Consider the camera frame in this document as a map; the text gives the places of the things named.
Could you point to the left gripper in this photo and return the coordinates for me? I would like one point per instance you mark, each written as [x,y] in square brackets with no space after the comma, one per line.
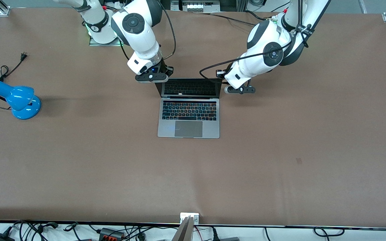
[222,73]

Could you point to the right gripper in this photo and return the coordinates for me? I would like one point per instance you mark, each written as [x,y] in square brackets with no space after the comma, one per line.
[165,69]

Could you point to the silver laptop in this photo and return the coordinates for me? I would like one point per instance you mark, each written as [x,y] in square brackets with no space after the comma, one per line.
[189,129]

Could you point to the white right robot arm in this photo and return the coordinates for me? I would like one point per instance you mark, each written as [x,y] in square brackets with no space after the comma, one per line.
[142,36]

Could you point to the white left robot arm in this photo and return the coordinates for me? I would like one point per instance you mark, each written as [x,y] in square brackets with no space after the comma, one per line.
[266,36]

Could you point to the grey power strip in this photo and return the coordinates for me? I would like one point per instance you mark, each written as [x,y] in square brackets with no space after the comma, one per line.
[196,6]

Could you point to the blue desk lamp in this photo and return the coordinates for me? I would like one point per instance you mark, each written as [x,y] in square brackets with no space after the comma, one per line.
[20,97]

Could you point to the black orange connector block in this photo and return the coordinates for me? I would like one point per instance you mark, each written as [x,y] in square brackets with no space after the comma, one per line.
[111,233]

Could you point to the black power adapter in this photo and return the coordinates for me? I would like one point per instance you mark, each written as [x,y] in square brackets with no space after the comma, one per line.
[0,237]

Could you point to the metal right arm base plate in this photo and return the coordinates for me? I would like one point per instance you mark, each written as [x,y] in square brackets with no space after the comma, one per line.
[112,44]

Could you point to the silver camera mount bracket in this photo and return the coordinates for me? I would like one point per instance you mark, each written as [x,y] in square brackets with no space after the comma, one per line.
[184,231]

